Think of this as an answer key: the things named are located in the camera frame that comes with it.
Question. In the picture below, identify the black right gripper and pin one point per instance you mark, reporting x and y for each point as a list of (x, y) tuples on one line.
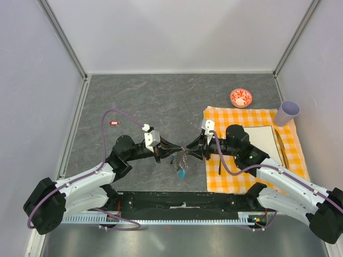
[(200, 146)]

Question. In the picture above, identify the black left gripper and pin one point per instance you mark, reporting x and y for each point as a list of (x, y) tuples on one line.
[(164, 149)]

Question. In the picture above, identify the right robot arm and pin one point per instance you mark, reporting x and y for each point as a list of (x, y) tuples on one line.
[(315, 206)]

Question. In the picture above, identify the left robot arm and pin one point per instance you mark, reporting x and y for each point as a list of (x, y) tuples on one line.
[(52, 201)]

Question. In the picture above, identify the gold fork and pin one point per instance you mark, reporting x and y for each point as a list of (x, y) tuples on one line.
[(222, 136)]

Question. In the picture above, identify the orange checkered cloth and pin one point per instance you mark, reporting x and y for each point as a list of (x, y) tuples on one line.
[(223, 117)]

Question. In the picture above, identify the red key tag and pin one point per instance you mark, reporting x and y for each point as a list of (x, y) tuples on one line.
[(114, 123)]

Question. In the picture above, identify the white square plate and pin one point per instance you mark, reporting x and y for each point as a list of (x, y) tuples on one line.
[(262, 137)]

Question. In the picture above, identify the red patterned bowl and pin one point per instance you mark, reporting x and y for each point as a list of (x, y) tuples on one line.
[(241, 98)]

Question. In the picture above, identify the gold knife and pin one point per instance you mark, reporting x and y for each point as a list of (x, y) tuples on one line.
[(282, 147)]

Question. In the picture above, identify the lilac plastic cup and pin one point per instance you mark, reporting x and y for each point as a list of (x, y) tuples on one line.
[(286, 112)]

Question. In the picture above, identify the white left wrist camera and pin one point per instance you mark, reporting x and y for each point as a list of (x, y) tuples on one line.
[(151, 137)]

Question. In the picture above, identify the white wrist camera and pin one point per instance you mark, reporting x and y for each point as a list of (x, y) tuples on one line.
[(208, 125), (151, 137)]

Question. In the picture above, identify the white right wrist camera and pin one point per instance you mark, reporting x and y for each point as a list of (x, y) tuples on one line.
[(208, 125)]

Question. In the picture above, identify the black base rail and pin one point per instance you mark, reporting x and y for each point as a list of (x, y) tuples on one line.
[(181, 206)]

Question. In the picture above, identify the light blue cable duct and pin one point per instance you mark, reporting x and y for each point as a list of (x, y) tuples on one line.
[(103, 219)]

